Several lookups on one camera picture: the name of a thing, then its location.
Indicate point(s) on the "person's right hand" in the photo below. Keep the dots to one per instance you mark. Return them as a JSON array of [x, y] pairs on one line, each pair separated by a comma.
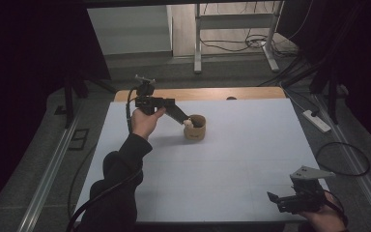
[[325, 217]]

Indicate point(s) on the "white metal stand frame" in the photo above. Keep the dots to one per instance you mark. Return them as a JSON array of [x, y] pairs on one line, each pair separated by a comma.
[[235, 21]]

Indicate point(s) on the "aluminium floor rail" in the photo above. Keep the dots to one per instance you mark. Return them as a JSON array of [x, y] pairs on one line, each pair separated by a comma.
[[48, 177], [367, 187]]

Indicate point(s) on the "black curtain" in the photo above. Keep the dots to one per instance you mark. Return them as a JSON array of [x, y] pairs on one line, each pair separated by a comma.
[[357, 48], [29, 48]]

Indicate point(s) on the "grey flat panel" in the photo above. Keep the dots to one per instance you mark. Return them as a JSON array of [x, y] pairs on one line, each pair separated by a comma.
[[128, 29]]

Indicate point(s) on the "wooden table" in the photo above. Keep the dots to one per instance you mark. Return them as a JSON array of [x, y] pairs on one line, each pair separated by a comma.
[[206, 93]]

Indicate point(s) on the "white table sheet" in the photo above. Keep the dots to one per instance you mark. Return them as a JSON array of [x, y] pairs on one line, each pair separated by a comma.
[[232, 161]]

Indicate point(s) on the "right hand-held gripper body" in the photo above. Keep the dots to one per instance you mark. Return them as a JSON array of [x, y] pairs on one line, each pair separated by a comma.
[[302, 196]]

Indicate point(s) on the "black floor frame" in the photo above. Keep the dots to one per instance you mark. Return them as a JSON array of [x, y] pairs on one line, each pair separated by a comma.
[[79, 139]]

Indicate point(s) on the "black tripod stand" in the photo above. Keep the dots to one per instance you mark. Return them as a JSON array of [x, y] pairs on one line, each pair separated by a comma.
[[333, 93], [69, 100]]

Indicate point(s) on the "white power strip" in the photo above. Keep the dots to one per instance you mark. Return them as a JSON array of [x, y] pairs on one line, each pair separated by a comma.
[[317, 121]]

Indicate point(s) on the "tan paper cup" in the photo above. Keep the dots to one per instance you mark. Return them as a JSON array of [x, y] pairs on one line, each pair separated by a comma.
[[194, 131]]

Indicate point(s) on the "person's left hand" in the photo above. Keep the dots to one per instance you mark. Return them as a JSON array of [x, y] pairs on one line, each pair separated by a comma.
[[143, 124]]

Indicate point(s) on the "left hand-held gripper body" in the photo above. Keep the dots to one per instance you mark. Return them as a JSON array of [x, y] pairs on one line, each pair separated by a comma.
[[151, 102]]

